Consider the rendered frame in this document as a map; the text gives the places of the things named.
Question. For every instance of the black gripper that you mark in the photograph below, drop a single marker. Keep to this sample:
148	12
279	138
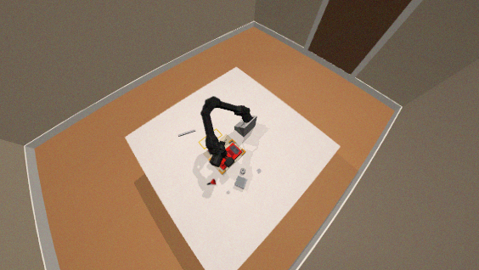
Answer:
229	160

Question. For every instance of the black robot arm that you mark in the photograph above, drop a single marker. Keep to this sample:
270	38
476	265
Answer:
211	139

